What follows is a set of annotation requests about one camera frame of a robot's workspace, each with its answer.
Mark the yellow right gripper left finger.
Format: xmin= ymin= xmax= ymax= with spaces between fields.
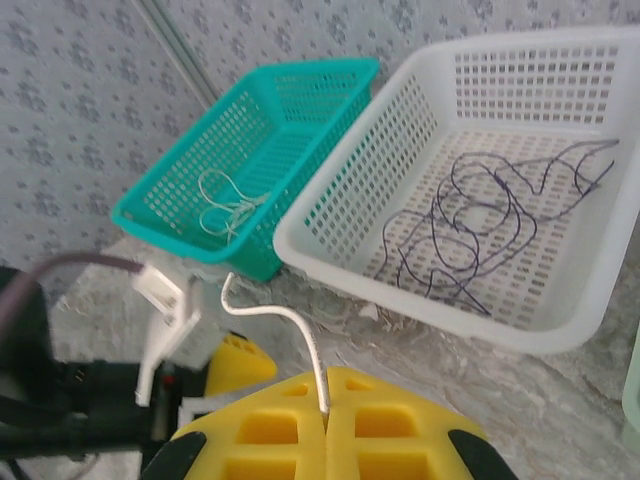
xmin=169 ymin=372 xmax=329 ymax=480

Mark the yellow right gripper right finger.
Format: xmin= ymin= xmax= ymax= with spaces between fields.
xmin=324 ymin=366 xmax=489 ymax=480

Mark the white cable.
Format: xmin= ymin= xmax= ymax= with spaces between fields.
xmin=197 ymin=167 xmax=274 ymax=241
xmin=219 ymin=272 xmax=332 ymax=416

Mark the black cable bundle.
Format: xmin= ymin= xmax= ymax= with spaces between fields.
xmin=382 ymin=138 xmax=621 ymax=316

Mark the white slotted plastic basket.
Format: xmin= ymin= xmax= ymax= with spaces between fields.
xmin=273 ymin=25 xmax=640 ymax=356

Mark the mint green perforated basket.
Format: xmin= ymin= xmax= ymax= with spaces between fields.
xmin=622 ymin=324 xmax=640 ymax=451

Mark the teal slotted plastic basket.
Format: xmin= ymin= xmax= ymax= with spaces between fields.
xmin=110 ymin=57 xmax=381 ymax=282

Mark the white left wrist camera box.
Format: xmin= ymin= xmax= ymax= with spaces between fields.
xmin=132 ymin=264 xmax=224 ymax=406

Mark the aluminium frame post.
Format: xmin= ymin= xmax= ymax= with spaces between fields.
xmin=137 ymin=0 xmax=221 ymax=109

